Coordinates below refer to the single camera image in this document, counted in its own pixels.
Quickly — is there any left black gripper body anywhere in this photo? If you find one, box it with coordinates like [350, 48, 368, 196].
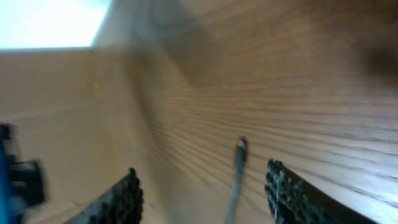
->
[1, 123, 45, 207]

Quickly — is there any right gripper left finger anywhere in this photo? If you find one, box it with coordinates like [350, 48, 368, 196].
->
[66, 168, 144, 224]

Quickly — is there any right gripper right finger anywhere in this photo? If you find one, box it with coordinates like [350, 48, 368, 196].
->
[264, 159, 376, 224]

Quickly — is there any blue Galaxy smartphone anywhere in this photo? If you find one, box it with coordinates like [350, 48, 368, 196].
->
[1, 139, 21, 224]

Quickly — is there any black USB charging cable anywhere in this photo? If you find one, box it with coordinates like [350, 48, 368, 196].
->
[224, 136, 248, 224]

